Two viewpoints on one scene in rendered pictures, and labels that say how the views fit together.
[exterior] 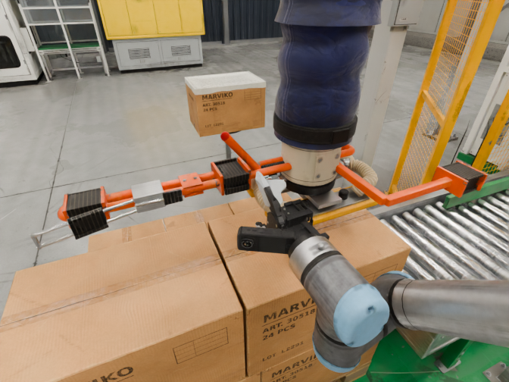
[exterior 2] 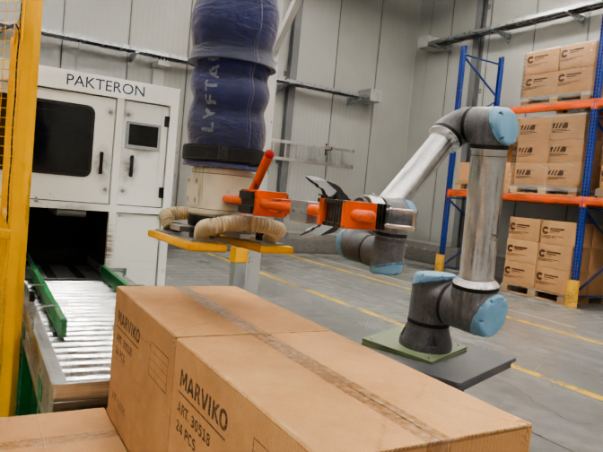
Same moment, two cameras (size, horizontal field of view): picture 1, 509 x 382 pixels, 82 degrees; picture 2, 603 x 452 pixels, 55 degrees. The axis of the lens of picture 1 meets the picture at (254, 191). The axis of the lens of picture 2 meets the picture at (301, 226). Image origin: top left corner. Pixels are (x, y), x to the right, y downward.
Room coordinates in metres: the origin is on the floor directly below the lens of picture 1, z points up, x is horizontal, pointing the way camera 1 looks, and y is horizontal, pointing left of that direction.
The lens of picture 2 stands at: (0.76, 1.44, 1.28)
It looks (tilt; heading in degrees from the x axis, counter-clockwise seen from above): 3 degrees down; 263
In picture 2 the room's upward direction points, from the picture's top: 5 degrees clockwise
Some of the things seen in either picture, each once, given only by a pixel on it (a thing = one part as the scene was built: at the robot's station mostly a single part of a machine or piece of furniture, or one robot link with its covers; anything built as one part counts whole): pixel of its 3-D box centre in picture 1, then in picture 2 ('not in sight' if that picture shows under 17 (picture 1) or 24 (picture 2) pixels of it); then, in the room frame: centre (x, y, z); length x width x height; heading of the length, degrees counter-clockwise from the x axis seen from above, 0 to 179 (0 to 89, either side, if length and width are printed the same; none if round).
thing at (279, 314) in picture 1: (299, 270); (207, 375); (0.78, -0.18, 0.74); 0.60 x 0.40 x 0.40; 113
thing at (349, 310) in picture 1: (344, 297); (392, 214); (0.30, -0.15, 1.24); 0.12 x 0.09 x 0.10; 25
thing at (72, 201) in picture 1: (87, 206); (346, 213); (0.54, 0.38, 1.25); 0.08 x 0.07 x 0.05; 114
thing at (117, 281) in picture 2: not in sight; (135, 291); (1.27, -2.08, 0.60); 1.60 x 0.10 x 0.09; 112
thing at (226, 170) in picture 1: (230, 175); (263, 203); (0.68, 0.06, 1.25); 0.10 x 0.08 x 0.06; 24
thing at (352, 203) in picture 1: (323, 203); (249, 237); (0.69, -0.20, 1.14); 0.34 x 0.10 x 0.05; 114
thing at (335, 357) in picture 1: (342, 332); (385, 253); (0.31, -0.17, 1.13); 0.12 x 0.09 x 0.12; 121
